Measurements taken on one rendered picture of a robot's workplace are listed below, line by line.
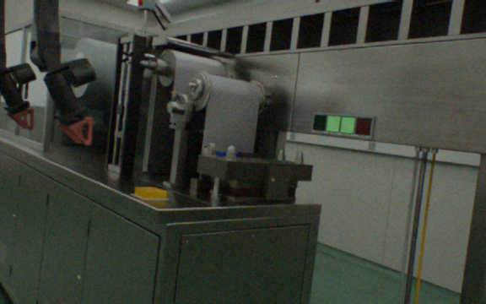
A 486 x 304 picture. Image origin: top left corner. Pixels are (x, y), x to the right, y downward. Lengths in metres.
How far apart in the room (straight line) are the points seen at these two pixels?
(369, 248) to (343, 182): 0.66
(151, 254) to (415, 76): 0.91
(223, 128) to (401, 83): 0.61
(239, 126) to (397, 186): 2.65
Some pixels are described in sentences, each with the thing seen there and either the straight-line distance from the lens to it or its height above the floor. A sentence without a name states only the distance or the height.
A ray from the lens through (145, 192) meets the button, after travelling 1.29.
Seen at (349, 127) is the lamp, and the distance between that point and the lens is 1.48.
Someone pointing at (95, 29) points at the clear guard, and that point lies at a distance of 2.47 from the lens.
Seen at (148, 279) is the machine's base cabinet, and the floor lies 0.69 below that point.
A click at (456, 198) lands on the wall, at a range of 3.86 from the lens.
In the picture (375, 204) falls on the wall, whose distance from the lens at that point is 4.21.
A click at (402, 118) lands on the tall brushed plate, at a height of 1.22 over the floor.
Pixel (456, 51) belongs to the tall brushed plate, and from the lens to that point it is 1.35.
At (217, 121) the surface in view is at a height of 1.15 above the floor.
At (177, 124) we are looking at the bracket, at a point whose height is 1.12.
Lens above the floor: 1.14
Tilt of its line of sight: 3 degrees down
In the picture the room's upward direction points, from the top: 7 degrees clockwise
